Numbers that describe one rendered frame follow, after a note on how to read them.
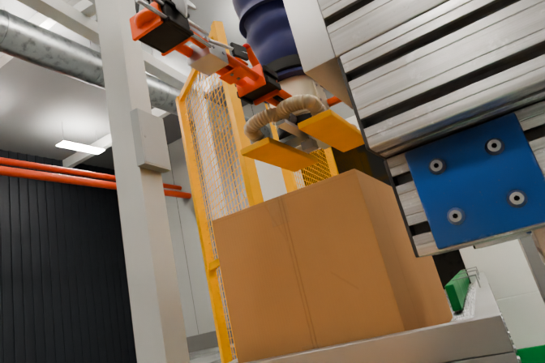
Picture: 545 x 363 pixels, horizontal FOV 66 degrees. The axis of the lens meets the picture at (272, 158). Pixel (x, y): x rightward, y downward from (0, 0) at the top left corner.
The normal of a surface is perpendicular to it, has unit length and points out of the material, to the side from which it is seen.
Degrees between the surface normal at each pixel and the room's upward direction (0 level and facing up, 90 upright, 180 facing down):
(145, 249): 90
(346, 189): 90
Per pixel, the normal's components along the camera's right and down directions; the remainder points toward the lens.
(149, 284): -0.43, -0.20
